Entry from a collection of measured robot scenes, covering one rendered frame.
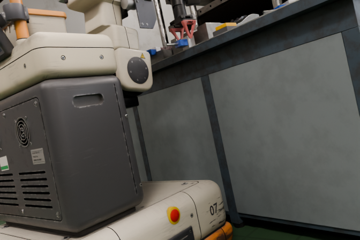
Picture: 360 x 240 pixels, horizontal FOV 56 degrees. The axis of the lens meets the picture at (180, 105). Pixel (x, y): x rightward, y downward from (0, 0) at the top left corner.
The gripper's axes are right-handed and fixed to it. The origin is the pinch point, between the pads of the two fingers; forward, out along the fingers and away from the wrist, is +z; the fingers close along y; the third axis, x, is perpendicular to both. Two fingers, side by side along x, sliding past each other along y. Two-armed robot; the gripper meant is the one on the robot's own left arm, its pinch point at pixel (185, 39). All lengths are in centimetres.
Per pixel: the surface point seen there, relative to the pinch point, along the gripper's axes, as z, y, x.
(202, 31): -1.4, -5.6, -5.8
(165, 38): -35, 126, -70
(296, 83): 30, -46, -8
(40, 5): -130, 289, -13
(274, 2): -21, 13, -79
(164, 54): 1.3, 20.5, -0.6
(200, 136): 43.4, 8.7, -2.6
